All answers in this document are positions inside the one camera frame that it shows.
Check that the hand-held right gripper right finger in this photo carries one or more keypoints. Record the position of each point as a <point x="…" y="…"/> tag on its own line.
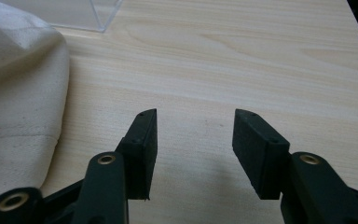
<point x="258" y="155"/>

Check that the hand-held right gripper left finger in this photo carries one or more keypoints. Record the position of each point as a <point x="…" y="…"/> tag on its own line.
<point x="141" y="155"/>

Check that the cream canvas cloth bag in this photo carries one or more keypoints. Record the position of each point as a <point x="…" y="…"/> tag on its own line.
<point x="18" y="102"/>

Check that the clear acrylic box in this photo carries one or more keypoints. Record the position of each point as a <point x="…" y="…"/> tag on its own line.
<point x="74" y="14"/>

